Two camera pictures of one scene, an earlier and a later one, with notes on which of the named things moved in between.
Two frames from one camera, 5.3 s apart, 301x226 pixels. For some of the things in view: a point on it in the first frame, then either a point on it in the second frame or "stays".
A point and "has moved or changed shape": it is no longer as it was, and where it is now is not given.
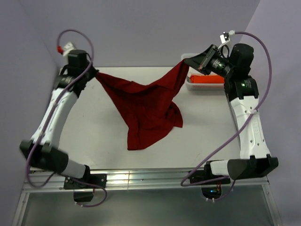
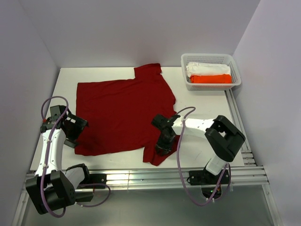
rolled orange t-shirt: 207,79 stays
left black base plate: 98,179 stays
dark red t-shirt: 147,110 has moved or changed shape
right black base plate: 201,175 stays
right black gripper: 202,60 → 166,147
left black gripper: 93,73 → 79,125
